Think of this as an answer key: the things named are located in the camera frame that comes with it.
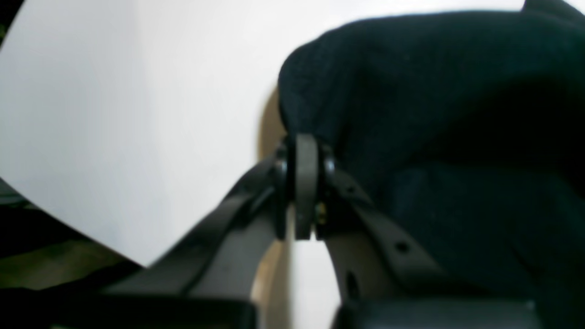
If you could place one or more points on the black t-shirt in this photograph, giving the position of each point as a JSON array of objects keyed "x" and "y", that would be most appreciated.
[{"x": 467, "y": 128}]

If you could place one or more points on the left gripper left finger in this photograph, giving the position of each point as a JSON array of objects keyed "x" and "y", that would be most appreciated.
[{"x": 218, "y": 258}]

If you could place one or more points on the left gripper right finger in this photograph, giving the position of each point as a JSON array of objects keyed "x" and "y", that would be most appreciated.
[{"x": 373, "y": 257}]

